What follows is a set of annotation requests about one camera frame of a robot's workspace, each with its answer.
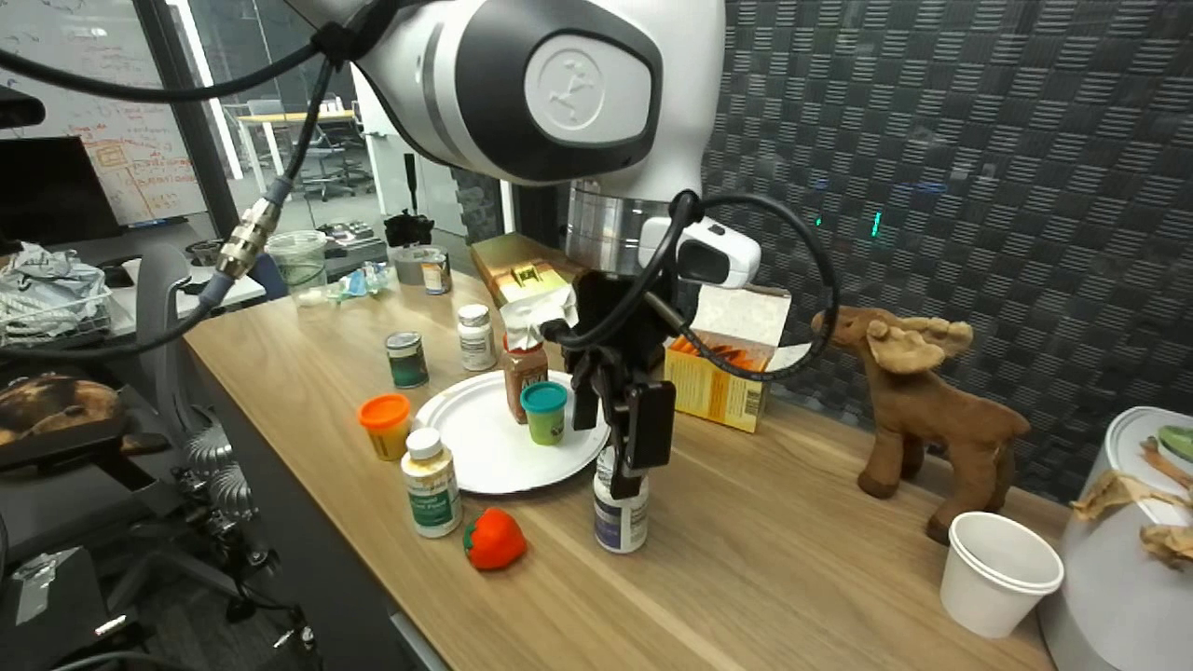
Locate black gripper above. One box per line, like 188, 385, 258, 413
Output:
567, 265, 685, 485

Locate small container with teal lid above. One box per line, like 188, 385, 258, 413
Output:
519, 375, 575, 449

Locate spice bottle with orange lid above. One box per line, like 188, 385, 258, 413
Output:
500, 323, 554, 425

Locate white pill bottle purple label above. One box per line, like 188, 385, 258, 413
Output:
585, 444, 655, 560

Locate pill bottle with green label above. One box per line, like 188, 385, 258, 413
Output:
399, 425, 467, 539

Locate white paper plate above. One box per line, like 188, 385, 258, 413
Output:
412, 365, 617, 500

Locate open yellow cardboard box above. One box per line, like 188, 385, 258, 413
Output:
659, 278, 817, 437

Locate gold foil wrapped box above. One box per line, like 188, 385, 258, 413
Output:
467, 232, 583, 331

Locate green tin can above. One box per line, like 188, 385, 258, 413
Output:
380, 328, 433, 390

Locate glass jar with orange label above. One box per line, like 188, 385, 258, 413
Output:
414, 242, 454, 300

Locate yellow container with orange lid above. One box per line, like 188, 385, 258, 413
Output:
360, 390, 417, 466

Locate small black device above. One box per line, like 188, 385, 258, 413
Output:
380, 208, 440, 251

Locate brown moose plush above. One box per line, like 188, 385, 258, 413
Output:
810, 302, 1038, 548

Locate clear plastic tub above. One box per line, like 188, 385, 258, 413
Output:
260, 229, 331, 300

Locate white paper cup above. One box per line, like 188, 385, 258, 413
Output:
936, 508, 1071, 646

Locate white table with wooden top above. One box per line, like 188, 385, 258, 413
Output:
237, 106, 366, 206

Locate grey office chair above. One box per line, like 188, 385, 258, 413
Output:
73, 234, 326, 671

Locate brown patterned cushion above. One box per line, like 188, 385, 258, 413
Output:
0, 368, 127, 469

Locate small green object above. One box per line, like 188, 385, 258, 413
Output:
1153, 423, 1193, 466

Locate brown dried scraps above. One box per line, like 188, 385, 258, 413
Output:
1071, 437, 1193, 575

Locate pile of grey clothes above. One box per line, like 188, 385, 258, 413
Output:
0, 240, 117, 350

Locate black bag with tag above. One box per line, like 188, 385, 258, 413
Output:
0, 537, 143, 671

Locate black monitor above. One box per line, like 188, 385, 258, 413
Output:
0, 128, 127, 247

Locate white camera with black face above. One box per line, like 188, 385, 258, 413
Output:
667, 218, 766, 291

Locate black camera cable loop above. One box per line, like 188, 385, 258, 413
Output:
545, 186, 844, 379

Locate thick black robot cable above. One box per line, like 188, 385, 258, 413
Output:
0, 24, 348, 365

